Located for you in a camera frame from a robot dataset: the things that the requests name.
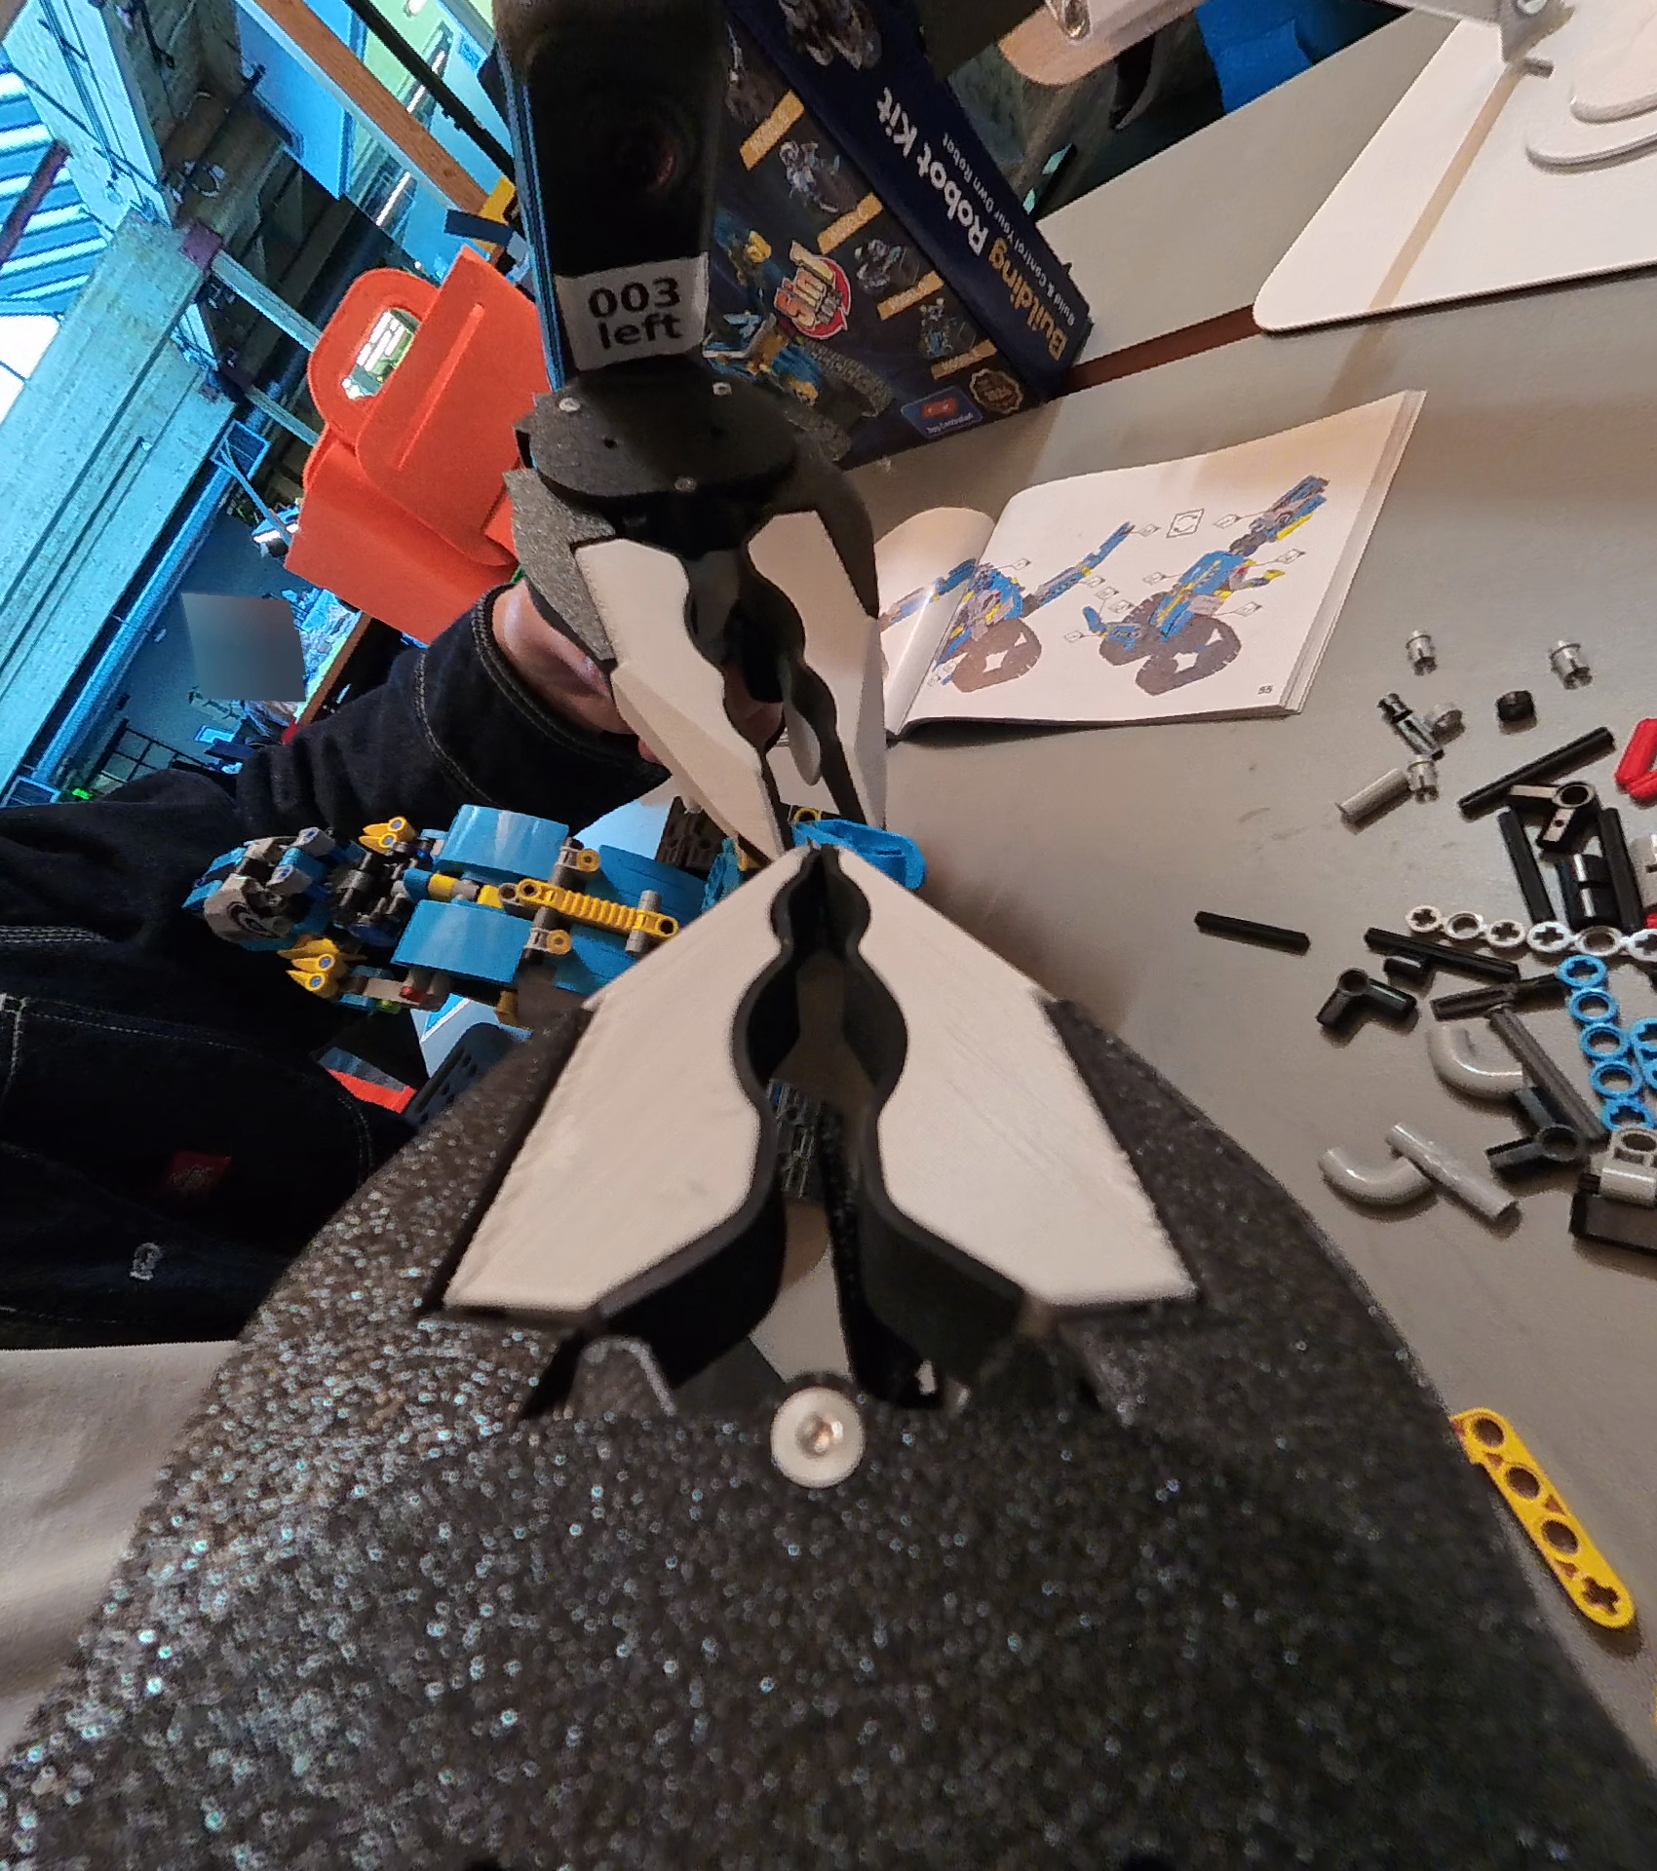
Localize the dark denim jacket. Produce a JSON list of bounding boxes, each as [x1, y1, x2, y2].
[[0, 761, 429, 1355]]

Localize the person's left forearm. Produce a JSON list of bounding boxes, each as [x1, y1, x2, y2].
[[275, 581, 676, 843]]

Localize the white shirt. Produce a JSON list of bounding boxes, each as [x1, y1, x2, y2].
[[0, 1338, 253, 1823]]

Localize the pile of small brick parts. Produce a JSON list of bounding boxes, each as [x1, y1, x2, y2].
[[1314, 628, 1657, 1782]]

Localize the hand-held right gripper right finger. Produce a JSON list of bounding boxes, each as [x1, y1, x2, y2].
[[822, 852, 1199, 1410]]

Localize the blue brick robot arm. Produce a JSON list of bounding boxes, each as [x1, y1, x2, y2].
[[787, 815, 928, 897]]

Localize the blue toy brick robot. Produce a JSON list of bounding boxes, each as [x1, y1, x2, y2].
[[181, 796, 772, 1034]]

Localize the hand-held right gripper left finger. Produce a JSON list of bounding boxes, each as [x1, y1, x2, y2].
[[436, 848, 826, 1394]]

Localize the person's left hand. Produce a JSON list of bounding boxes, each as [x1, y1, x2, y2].
[[495, 581, 789, 770]]

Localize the open instruction booklet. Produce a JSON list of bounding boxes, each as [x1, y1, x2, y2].
[[869, 388, 1431, 743]]

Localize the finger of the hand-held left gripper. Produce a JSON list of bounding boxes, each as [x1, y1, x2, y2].
[[579, 535, 789, 866], [745, 511, 893, 839]]

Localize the dark blue toy box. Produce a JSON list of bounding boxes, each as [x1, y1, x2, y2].
[[696, 0, 1097, 474]]

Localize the white desk lamp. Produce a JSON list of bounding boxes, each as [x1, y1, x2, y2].
[[1249, 0, 1657, 340]]

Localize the grey desk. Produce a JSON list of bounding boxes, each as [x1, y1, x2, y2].
[[624, 0, 1657, 1871]]

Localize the orange plastic bin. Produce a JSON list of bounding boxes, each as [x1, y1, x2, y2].
[[282, 248, 555, 650]]

